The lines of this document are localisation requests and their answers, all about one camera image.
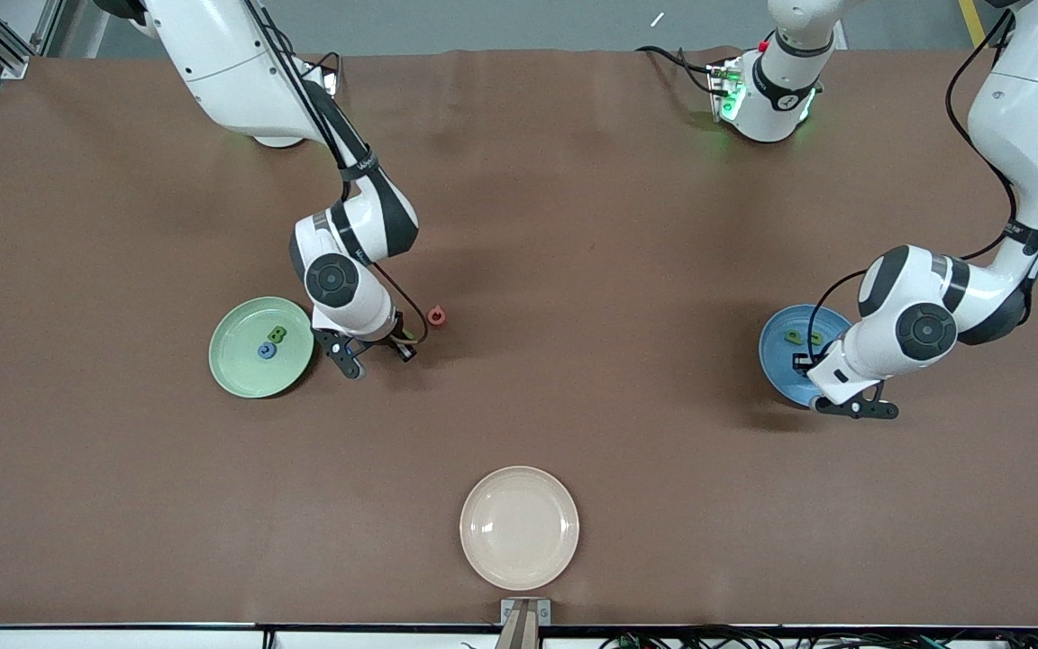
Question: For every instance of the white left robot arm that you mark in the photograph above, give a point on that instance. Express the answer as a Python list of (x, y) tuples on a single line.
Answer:
[(1033, 117)]

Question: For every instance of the green foam letter B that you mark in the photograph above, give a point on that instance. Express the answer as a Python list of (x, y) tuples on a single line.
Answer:
[(277, 335)]

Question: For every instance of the blue foam letter C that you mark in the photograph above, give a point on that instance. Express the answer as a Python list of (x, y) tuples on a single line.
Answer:
[(260, 351)]

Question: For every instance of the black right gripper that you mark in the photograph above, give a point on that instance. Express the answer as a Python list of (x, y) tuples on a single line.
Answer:
[(397, 342)]

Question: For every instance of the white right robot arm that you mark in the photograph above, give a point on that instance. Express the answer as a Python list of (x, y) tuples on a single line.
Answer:
[(231, 72)]

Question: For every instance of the brown table mat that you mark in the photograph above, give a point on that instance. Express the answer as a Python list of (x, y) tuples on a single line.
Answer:
[(519, 225)]

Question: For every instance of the blue plate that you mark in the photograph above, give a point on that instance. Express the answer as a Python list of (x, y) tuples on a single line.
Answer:
[(776, 370)]

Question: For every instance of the beige plate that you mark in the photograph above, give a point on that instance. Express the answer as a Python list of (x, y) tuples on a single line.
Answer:
[(519, 527)]

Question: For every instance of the metal table edge bracket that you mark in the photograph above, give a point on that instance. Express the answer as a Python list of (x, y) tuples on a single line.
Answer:
[(512, 613)]

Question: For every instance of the pinkish red foam letter Q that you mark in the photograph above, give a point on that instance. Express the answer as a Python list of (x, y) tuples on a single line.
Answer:
[(430, 315)]

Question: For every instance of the light green plate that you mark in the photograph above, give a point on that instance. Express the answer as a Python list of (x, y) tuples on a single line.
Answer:
[(240, 361)]

